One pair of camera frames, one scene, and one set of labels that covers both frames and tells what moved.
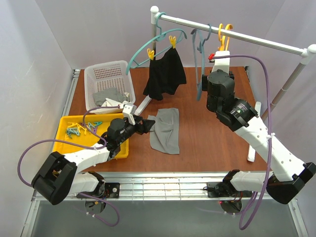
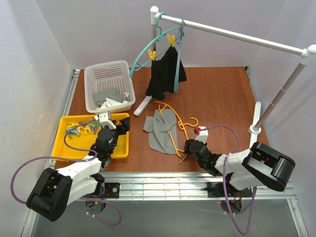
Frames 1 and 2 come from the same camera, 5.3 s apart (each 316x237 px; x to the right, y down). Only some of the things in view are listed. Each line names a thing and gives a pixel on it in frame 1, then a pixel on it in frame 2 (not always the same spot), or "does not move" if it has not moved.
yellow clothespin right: [173, 41] does not move
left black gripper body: [140, 126] -> [122, 124]
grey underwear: [164, 137] does not move
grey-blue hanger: [199, 55] -> [177, 65]
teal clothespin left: [70, 131] does not move
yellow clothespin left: [150, 54] does not move
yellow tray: [72, 129] does not move
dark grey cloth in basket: [111, 93] does not move
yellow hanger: [222, 39] -> [181, 125]
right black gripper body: [204, 82] -> [188, 145]
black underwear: [165, 75] does not move
